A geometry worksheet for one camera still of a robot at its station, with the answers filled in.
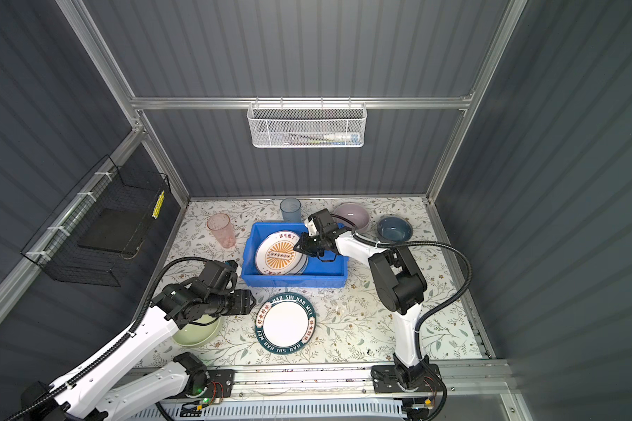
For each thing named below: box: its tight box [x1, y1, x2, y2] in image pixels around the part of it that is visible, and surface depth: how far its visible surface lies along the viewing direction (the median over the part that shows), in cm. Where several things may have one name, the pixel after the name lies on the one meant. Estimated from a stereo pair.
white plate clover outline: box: [286, 253, 309, 277], surface depth 95 cm
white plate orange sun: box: [255, 229, 304, 277], surface depth 98 cm
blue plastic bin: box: [240, 221, 350, 288], surface depth 96 cm
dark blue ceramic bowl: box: [376, 214, 414, 243], surface depth 107 cm
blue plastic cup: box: [279, 197, 302, 224], surface depth 105 cm
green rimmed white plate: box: [254, 292, 317, 355], surface depth 85 cm
